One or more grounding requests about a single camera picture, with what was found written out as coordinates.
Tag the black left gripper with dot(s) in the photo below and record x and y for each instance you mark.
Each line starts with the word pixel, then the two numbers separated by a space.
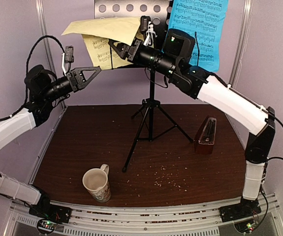
pixel 77 81

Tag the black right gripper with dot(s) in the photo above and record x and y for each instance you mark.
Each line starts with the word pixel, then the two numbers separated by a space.
pixel 131 49

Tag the yellow sheet music page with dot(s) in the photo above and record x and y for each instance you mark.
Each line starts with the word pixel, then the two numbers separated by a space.
pixel 96 34

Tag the black music stand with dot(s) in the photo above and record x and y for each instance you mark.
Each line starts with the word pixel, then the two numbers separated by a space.
pixel 159 11

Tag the blue sheet music page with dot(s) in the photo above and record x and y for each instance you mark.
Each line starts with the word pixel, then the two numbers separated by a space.
pixel 203 20

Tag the red wooden metronome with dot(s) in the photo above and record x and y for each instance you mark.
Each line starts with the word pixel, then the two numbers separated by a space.
pixel 204 140

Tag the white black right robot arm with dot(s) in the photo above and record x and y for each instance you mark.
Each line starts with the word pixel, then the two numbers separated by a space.
pixel 173 62

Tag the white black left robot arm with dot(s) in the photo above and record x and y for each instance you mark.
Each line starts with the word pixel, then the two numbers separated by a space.
pixel 44 88

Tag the white ceramic mug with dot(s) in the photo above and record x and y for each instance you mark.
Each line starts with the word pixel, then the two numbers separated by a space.
pixel 96 182

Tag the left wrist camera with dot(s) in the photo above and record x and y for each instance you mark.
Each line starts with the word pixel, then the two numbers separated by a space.
pixel 67 59

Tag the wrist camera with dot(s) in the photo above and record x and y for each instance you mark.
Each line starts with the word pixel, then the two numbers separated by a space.
pixel 147 30
pixel 67 59

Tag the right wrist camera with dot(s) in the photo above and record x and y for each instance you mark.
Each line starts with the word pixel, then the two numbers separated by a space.
pixel 147 30

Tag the left aluminium corner post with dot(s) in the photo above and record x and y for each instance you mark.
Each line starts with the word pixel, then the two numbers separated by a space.
pixel 47 41

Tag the aluminium corner post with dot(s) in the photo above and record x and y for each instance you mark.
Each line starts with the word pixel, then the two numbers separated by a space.
pixel 47 41
pixel 233 39

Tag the right aluminium corner post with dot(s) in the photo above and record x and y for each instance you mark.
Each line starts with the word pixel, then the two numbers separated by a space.
pixel 233 39

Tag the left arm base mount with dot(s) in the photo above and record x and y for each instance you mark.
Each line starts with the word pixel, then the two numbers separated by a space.
pixel 50 217

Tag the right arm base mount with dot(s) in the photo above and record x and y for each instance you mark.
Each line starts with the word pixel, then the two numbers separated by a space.
pixel 244 216

